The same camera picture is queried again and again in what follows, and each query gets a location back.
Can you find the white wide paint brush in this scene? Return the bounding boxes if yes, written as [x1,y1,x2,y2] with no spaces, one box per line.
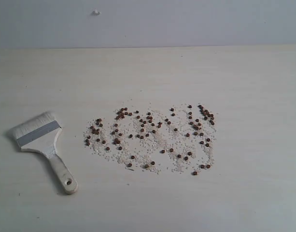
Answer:
[9,111,78,195]

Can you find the small white wall blob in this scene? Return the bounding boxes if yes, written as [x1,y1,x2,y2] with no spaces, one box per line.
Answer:
[91,9,101,16]

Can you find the scattered rice and brown pellets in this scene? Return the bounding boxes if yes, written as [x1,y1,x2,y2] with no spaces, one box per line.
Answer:
[82,99,218,177]

